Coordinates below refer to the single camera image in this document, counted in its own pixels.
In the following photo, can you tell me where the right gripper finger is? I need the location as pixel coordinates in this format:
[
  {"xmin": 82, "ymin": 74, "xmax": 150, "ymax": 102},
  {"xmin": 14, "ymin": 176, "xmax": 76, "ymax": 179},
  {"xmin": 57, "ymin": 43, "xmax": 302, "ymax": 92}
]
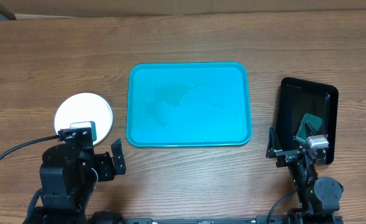
[
  {"xmin": 304, "ymin": 121, "xmax": 318, "ymax": 139},
  {"xmin": 266, "ymin": 126, "xmax": 283, "ymax": 156}
]

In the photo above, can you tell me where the green scouring sponge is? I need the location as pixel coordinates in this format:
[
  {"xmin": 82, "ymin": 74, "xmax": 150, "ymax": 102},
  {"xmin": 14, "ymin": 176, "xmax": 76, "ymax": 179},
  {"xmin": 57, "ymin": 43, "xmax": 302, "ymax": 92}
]
[{"xmin": 294, "ymin": 113, "xmax": 323, "ymax": 144}]

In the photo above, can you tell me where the white plate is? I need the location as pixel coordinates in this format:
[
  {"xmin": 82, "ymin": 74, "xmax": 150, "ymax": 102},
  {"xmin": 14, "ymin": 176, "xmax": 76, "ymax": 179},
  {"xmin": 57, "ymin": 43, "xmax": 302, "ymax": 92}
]
[{"xmin": 54, "ymin": 93, "xmax": 113, "ymax": 146}]

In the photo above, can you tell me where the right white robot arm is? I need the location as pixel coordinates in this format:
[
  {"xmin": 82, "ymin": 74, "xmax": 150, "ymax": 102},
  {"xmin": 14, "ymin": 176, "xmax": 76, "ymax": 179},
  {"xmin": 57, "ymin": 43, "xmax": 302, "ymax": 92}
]
[{"xmin": 265, "ymin": 122, "xmax": 344, "ymax": 224}]

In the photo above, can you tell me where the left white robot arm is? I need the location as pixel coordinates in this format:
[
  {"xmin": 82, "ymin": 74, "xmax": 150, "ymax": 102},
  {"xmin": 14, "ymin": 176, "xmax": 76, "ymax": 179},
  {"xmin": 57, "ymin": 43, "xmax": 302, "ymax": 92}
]
[{"xmin": 24, "ymin": 139, "xmax": 126, "ymax": 224}]

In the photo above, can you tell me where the black water tray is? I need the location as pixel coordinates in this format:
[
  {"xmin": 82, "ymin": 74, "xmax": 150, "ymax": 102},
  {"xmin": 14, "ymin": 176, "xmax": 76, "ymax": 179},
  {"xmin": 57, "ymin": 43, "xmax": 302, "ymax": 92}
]
[{"xmin": 273, "ymin": 77, "xmax": 339, "ymax": 164}]

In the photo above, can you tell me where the teal plastic tray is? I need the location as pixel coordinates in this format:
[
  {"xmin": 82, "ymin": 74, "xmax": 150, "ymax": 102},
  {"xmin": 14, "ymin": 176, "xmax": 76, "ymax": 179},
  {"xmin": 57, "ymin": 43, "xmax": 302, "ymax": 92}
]
[{"xmin": 126, "ymin": 62, "xmax": 253, "ymax": 147}]

